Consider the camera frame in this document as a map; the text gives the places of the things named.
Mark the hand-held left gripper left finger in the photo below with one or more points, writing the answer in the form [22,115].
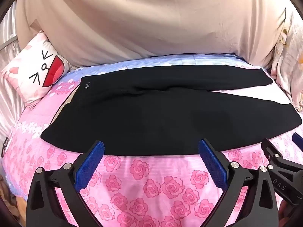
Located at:
[91,163]

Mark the metal rail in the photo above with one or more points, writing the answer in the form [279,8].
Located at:
[7,43]

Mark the beige cloth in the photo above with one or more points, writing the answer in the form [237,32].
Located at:
[142,16]

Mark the pink rose print bedsheet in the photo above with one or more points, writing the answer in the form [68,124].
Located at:
[146,189]

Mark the small black device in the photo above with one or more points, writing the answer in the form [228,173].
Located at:
[4,147]

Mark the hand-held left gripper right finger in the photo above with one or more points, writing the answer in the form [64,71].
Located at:
[210,163]

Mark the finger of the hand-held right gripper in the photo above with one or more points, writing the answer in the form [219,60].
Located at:
[271,150]
[297,139]

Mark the cat face pillow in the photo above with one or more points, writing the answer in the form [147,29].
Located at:
[30,75]

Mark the white satin cloth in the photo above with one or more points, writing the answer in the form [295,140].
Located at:
[9,108]

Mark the beige floral blanket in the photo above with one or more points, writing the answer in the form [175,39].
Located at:
[291,63]

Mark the black pants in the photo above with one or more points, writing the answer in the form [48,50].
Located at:
[153,113]

